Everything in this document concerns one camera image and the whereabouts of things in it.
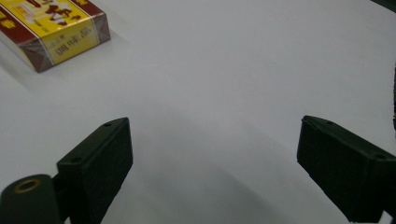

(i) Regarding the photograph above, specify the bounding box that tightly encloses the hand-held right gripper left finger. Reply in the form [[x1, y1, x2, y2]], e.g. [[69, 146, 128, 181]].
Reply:
[[56, 117, 134, 224]]

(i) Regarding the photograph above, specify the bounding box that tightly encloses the yellow and red box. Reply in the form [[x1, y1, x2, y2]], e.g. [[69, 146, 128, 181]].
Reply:
[[0, 0, 112, 74]]

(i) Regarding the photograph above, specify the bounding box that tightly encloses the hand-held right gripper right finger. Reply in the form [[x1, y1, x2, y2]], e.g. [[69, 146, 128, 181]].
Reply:
[[296, 115, 396, 224]]

